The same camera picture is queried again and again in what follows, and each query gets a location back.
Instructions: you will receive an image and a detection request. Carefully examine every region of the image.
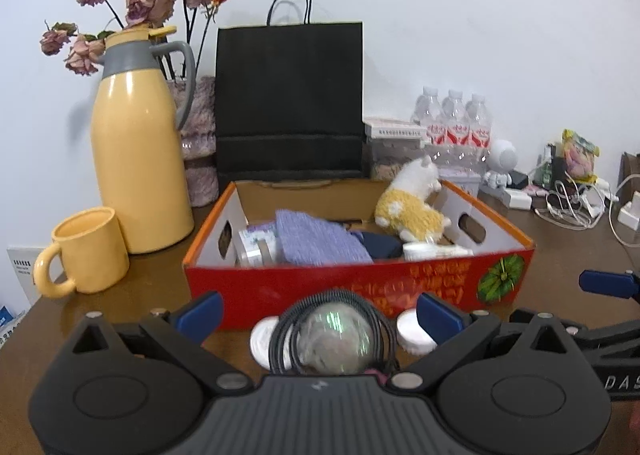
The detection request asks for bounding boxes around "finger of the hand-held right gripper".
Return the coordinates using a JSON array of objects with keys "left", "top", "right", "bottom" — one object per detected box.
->
[
  {"left": 510, "top": 309, "right": 640, "bottom": 362},
  {"left": 578, "top": 269, "right": 640, "bottom": 305}
]

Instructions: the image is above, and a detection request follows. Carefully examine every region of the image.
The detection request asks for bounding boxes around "blue and white packet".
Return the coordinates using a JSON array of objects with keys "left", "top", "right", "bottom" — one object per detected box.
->
[{"left": 0, "top": 304, "right": 26, "bottom": 337}]

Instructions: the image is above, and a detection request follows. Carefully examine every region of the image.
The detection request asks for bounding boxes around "fuzzy pink vase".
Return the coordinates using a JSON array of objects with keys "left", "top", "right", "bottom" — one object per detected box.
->
[{"left": 166, "top": 76, "right": 220, "bottom": 208}]

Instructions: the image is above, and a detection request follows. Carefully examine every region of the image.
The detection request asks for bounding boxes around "colourful snack bag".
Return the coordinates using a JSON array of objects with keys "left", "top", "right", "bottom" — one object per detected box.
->
[{"left": 560, "top": 128, "right": 601, "bottom": 184}]

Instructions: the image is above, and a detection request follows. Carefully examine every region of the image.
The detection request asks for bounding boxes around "grey braided cable coil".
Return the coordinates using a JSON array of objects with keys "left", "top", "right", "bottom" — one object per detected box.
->
[{"left": 268, "top": 288, "right": 401, "bottom": 377}]

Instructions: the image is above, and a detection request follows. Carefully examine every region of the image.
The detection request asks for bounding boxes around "white charger block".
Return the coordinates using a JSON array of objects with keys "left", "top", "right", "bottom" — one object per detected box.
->
[{"left": 502, "top": 187, "right": 534, "bottom": 210}]

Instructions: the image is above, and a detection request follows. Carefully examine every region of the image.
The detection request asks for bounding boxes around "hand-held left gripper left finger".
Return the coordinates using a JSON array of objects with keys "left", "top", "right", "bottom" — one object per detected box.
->
[{"left": 60, "top": 290, "right": 251, "bottom": 392}]

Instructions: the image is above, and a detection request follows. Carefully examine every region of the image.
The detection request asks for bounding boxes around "white power adapter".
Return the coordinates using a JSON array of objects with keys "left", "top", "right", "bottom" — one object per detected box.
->
[{"left": 617, "top": 189, "right": 640, "bottom": 231}]

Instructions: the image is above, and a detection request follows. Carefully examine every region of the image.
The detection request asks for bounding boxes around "cotton swab box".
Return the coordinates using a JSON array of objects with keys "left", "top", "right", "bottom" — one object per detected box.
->
[{"left": 234, "top": 222, "right": 279, "bottom": 269}]

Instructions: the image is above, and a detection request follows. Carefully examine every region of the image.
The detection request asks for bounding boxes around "navy zip pouch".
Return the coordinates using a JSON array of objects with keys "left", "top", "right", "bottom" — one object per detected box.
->
[{"left": 349, "top": 230, "right": 405, "bottom": 261}]

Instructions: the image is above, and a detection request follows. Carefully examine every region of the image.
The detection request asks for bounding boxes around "black upright device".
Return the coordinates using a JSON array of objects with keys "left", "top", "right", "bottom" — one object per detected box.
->
[{"left": 542, "top": 142, "right": 566, "bottom": 186}]

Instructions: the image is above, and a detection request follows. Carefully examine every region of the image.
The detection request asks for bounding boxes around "red cardboard box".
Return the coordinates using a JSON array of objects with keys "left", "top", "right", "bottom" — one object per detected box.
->
[{"left": 182, "top": 178, "right": 536, "bottom": 332}]

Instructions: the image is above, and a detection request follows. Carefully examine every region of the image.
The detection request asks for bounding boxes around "clear water bottle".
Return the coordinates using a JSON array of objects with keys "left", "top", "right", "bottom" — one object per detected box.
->
[
  {"left": 412, "top": 87, "right": 446, "bottom": 170},
  {"left": 464, "top": 93, "right": 494, "bottom": 173},
  {"left": 442, "top": 89, "right": 469, "bottom": 170}
]

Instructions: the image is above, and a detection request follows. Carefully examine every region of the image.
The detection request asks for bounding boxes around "clear snack container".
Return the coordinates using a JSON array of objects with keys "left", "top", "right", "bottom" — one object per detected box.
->
[{"left": 367, "top": 137, "right": 427, "bottom": 181}]

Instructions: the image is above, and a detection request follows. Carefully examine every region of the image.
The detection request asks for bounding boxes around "purple woven cloth bag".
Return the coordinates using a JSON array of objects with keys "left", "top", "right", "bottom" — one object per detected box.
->
[{"left": 274, "top": 208, "right": 375, "bottom": 267}]

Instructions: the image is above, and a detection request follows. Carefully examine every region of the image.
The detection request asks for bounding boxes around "yellow mug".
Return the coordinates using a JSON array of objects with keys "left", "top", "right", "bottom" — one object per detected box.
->
[{"left": 33, "top": 207, "right": 130, "bottom": 299}]

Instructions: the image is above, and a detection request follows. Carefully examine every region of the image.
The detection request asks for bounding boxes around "white robot toy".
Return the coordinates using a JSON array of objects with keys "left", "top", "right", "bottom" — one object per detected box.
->
[{"left": 482, "top": 138, "right": 519, "bottom": 188}]

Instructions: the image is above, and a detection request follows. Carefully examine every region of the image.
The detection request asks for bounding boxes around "dried rose bouquet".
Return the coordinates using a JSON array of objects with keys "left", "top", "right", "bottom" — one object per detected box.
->
[{"left": 39, "top": 0, "right": 231, "bottom": 79}]

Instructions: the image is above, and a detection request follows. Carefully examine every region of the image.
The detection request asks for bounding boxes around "yellow thermos jug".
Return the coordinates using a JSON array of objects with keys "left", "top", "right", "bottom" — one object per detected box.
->
[{"left": 90, "top": 25, "right": 197, "bottom": 255}]

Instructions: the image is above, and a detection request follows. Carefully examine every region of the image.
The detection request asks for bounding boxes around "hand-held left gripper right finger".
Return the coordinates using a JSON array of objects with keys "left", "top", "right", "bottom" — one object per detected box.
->
[{"left": 387, "top": 291, "right": 581, "bottom": 392}]

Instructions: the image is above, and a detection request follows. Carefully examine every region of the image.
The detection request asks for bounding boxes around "flat white box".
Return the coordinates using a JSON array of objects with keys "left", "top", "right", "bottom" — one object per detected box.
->
[{"left": 363, "top": 117, "right": 427, "bottom": 138}]

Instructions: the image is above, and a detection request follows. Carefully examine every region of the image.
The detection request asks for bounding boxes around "clear plastic bag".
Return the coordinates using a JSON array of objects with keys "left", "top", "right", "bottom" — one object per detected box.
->
[{"left": 294, "top": 303, "right": 375, "bottom": 376}]

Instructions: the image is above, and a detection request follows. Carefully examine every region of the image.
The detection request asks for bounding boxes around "white and yellow alpaca plush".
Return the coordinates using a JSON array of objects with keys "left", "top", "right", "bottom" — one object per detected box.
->
[{"left": 374, "top": 156, "right": 453, "bottom": 244}]

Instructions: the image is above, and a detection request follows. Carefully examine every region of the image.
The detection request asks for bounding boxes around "tangle of white cables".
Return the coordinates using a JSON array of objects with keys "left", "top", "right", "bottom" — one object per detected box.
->
[{"left": 534, "top": 170, "right": 640, "bottom": 248}]

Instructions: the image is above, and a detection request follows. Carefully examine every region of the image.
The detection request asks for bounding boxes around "black paper bag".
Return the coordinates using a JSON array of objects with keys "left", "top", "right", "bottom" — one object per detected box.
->
[{"left": 214, "top": 0, "right": 365, "bottom": 182}]

